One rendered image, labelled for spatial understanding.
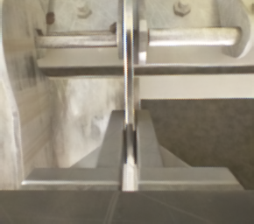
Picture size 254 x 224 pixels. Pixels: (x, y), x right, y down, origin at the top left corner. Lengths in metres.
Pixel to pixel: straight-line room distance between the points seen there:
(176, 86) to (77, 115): 0.10
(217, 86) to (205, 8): 0.08
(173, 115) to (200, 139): 0.25
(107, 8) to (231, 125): 1.44
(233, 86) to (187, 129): 1.25
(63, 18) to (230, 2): 0.16
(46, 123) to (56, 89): 0.03
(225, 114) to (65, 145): 1.44
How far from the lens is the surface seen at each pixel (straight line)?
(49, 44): 0.17
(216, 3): 0.23
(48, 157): 0.20
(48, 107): 0.19
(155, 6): 0.22
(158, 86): 0.19
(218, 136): 1.51
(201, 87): 0.20
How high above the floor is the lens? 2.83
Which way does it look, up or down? 74 degrees down
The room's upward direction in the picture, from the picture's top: 175 degrees counter-clockwise
